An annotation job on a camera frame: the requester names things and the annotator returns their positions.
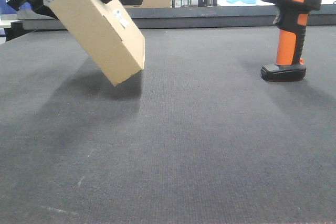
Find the small brown cardboard package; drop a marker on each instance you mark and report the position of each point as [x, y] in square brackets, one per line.
[119, 52]

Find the orange black barcode scanner gun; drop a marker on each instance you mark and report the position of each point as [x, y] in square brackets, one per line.
[291, 20]

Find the blue plastic crate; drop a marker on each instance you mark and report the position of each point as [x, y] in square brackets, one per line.
[6, 9]

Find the white barcode label sticker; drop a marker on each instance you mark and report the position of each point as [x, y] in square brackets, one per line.
[117, 13]

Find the grey raised table ledge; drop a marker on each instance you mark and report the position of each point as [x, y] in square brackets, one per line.
[209, 17]

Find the dark grey table mat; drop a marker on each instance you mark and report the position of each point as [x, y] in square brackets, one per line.
[196, 137]

